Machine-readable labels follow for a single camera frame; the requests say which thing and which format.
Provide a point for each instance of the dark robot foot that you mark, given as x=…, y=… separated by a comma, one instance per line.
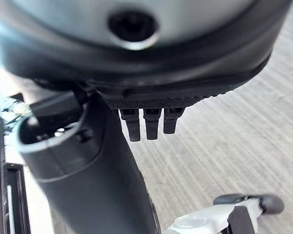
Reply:
x=271, y=202

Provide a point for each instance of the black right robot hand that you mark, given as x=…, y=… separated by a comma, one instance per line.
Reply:
x=92, y=170

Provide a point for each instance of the silver robot leg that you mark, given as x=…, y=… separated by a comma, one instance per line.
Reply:
x=210, y=219

